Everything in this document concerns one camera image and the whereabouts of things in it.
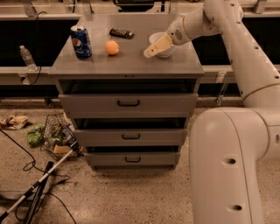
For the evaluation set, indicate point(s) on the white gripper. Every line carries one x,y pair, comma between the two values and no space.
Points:
176,34

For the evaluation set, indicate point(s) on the white bowl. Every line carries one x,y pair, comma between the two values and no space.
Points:
165,54

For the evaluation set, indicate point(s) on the orange fruit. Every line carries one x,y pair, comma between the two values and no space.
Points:
111,48

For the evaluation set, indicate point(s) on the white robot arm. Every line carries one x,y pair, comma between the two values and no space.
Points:
225,143

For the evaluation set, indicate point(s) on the blue pepsi can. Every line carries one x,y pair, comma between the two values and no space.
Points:
81,42

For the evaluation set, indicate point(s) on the black remote control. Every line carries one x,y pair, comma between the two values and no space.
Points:
121,33

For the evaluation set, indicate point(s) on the grey drawer cabinet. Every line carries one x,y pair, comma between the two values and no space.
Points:
127,72

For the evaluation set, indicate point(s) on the top grey drawer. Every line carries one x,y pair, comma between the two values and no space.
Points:
128,105

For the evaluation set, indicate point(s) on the grey drawer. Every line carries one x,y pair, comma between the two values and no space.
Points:
132,159
130,137
128,105

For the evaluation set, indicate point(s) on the middle grey drawer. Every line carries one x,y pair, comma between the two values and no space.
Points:
130,137

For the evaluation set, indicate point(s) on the bottom grey drawer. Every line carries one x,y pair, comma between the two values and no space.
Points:
132,159

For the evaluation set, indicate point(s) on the black white grabber stick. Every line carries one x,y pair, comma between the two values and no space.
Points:
38,183

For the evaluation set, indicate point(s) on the clear plastic water bottle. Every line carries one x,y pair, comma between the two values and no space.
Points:
28,59

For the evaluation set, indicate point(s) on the green chip bag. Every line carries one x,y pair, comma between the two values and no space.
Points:
34,135

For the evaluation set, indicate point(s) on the brown snack bag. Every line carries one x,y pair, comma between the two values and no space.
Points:
14,122

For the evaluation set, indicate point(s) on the wire mesh basket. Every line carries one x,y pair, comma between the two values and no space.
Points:
58,136

